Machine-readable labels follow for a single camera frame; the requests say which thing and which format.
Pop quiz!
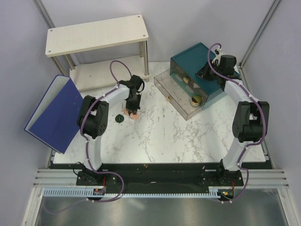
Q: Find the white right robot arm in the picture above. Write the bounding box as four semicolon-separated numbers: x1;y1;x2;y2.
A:
197;54;269;186

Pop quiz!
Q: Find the teal drawer cabinet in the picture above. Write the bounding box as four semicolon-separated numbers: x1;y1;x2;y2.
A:
170;42;239;108

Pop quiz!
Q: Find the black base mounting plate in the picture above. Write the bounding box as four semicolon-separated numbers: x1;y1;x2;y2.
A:
50;162;277;194

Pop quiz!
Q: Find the light blue cable duct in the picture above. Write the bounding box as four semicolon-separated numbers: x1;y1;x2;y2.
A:
43;188;221;198

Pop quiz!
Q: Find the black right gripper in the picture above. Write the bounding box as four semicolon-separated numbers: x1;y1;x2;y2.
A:
195;60;222;82

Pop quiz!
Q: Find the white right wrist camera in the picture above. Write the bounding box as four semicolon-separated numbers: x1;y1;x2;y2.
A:
211;48;225;65

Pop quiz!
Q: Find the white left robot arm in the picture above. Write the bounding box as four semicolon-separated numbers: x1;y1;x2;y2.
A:
76;75;145;186

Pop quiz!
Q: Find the pink makeup sponge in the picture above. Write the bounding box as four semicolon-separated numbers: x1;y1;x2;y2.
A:
125;111;139;120

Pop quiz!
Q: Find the smoked clear drawer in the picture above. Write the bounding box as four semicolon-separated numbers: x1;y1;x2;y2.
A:
154;69;204;120
169;58;208;105

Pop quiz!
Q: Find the gold cosmetic jar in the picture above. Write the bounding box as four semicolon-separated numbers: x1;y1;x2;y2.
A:
191;95;203;107

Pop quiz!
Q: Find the aluminium front rail frame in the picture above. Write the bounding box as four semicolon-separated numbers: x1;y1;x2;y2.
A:
22;160;298;226

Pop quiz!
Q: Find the white two-tier shelf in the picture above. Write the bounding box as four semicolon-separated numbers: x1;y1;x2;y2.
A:
45;15;150;91

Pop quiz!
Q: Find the dark green jar lid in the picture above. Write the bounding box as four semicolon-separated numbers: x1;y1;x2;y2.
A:
115;114;124;123

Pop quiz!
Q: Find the blue ring binder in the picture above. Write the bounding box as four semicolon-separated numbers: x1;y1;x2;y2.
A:
24;75;83;153

